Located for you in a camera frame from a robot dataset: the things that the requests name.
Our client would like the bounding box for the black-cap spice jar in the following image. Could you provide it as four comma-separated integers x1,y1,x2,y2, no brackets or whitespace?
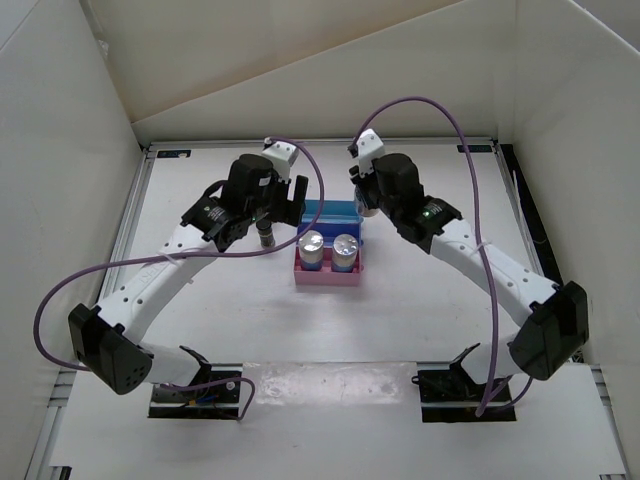
354,186,379,218

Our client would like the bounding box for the silver-lid shaker bottle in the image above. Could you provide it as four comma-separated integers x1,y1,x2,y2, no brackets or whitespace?
298,230,324,271
331,234,359,273

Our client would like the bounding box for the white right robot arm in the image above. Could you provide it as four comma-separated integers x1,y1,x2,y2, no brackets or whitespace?
349,153,589,400

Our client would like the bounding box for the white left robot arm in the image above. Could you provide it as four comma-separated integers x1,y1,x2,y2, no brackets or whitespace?
68,142,308,400

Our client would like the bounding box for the small black-lid pepper bottle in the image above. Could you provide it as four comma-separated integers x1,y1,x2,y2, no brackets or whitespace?
256,219,275,249

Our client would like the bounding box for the dark blue organizer box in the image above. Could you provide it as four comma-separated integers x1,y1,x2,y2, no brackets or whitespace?
311,217,363,244

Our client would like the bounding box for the light blue organizer box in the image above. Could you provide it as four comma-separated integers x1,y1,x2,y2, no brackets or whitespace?
302,200,361,224

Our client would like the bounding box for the pink organizer box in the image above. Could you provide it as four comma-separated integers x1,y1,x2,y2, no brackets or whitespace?
293,247,364,287

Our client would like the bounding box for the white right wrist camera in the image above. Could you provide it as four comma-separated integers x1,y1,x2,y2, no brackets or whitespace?
348,128,385,177

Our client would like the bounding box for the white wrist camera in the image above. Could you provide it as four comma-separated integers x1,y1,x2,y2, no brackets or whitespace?
348,128,385,177
261,137,299,183

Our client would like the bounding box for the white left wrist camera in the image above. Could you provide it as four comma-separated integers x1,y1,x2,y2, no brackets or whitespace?
261,137,299,183

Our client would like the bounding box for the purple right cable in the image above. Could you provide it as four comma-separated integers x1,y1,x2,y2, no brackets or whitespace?
349,96,534,417

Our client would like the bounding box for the purple cable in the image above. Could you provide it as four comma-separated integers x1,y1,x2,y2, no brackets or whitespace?
349,96,534,417
32,135,326,421

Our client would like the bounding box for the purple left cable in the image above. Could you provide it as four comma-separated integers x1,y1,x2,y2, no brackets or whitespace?
32,135,326,421

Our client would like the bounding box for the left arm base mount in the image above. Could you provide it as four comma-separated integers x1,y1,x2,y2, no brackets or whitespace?
147,364,243,420

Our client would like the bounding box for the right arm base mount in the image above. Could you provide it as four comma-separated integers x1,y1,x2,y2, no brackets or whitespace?
411,369,516,424

